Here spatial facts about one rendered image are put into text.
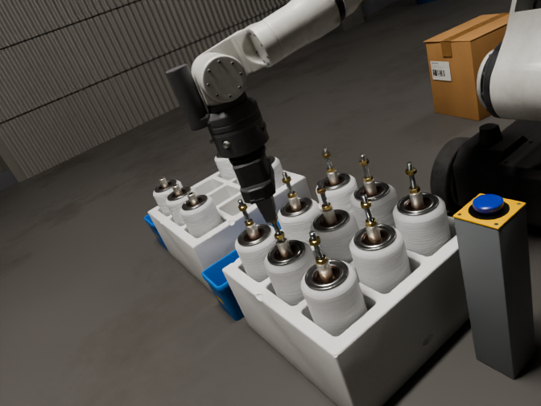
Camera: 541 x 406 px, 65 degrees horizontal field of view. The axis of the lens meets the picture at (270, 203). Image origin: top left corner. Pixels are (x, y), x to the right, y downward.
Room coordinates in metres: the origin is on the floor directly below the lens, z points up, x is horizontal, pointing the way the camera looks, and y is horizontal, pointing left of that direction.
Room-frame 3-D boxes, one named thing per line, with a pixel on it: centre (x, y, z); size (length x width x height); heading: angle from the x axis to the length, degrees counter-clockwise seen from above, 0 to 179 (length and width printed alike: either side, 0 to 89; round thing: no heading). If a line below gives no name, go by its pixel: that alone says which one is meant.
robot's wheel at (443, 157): (0.96, -0.50, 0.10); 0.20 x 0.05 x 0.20; 115
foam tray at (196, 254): (1.23, 0.14, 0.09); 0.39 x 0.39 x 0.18; 25
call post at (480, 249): (0.50, -0.29, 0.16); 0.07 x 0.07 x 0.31; 25
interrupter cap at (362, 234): (0.62, -0.15, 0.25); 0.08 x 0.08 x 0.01
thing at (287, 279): (0.68, 0.01, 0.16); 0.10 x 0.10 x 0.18
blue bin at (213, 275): (0.95, 0.08, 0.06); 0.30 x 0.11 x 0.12; 114
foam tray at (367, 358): (0.73, -0.10, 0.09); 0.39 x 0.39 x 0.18; 25
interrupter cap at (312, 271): (0.57, -0.04, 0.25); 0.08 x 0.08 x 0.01
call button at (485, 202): (0.50, -0.29, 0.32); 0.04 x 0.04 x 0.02
